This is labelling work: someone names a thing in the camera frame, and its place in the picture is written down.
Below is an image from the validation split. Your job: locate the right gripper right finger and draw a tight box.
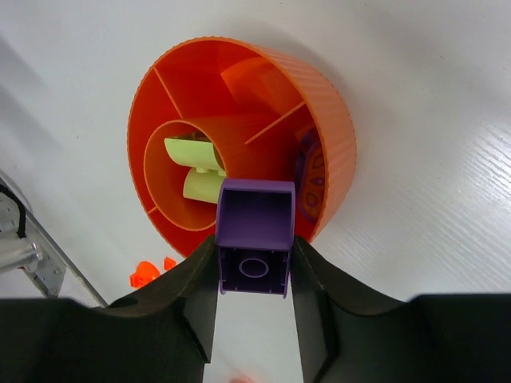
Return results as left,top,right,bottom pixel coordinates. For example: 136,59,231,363
291,237,510,382

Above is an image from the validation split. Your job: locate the small orange lego piece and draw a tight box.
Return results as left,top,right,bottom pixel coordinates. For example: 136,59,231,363
163,257,177,271

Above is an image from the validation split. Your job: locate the orange ring lego left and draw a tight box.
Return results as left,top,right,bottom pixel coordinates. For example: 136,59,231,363
129,261,160,289

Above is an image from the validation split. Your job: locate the purple long lego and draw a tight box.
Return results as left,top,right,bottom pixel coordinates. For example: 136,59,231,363
295,128,326,223

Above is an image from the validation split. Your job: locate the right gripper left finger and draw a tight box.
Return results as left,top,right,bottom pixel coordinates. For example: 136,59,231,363
1,237,219,382

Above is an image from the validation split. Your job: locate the orange round divided container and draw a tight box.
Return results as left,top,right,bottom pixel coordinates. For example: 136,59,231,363
127,37,356,257

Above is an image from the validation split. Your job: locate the purple square lego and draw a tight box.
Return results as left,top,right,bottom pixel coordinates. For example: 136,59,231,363
215,178,295,297

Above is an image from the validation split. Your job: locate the pale green curved lego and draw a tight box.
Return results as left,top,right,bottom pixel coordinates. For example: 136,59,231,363
164,138,226,204

